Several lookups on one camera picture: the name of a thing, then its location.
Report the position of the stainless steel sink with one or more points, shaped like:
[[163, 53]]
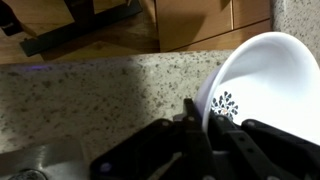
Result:
[[50, 160]]

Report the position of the white bowl with flower print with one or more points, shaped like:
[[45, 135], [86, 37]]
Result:
[[276, 83]]

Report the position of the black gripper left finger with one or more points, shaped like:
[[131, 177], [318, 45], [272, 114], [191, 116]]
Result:
[[196, 143]]

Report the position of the wooden base cabinet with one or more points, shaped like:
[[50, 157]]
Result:
[[193, 23]]

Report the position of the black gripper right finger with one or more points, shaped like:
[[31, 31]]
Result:
[[233, 150]]

